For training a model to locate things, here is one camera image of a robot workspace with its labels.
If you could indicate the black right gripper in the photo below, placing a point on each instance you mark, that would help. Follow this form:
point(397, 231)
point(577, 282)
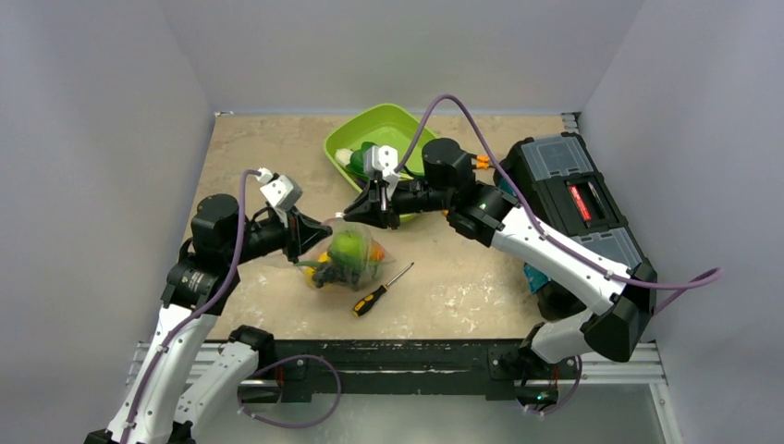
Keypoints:
point(385, 203)

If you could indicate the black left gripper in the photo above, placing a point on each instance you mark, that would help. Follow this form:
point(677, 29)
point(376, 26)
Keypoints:
point(300, 232)

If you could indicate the orange persimmon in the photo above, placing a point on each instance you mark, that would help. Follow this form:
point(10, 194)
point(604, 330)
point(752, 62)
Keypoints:
point(377, 253)

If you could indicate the green apple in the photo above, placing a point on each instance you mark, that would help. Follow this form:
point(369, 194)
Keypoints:
point(347, 246)

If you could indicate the clear zip bag pink dots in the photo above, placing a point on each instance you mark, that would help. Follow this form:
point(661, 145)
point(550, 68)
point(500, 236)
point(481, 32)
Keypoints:
point(370, 271)

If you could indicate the green plastic tray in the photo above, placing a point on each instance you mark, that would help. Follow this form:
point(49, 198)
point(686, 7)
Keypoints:
point(387, 124)

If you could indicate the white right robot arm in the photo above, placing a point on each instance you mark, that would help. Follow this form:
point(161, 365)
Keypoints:
point(617, 302)

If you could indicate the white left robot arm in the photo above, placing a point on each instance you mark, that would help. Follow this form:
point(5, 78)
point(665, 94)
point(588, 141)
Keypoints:
point(161, 406)

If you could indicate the green bok choy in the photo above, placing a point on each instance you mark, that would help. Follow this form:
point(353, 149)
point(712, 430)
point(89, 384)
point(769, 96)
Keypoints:
point(357, 160)

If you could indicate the yellow black screwdriver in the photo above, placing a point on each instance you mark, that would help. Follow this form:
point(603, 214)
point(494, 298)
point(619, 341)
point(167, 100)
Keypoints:
point(365, 304)

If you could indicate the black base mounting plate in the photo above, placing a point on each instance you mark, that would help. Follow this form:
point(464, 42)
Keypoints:
point(494, 369)

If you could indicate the black toolbox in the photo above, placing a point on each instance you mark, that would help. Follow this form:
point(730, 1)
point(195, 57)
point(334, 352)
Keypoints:
point(561, 183)

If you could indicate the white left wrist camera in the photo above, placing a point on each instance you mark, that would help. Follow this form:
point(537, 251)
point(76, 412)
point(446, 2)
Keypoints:
point(279, 191)

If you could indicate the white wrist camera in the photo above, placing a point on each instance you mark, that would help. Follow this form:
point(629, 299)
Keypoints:
point(279, 191)
point(383, 160)

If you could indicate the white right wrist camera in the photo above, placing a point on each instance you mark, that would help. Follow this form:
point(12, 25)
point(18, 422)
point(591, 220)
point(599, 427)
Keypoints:
point(383, 160)

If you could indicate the orange handled pliers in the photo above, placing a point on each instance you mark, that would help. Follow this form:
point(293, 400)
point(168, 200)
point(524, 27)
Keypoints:
point(481, 162)

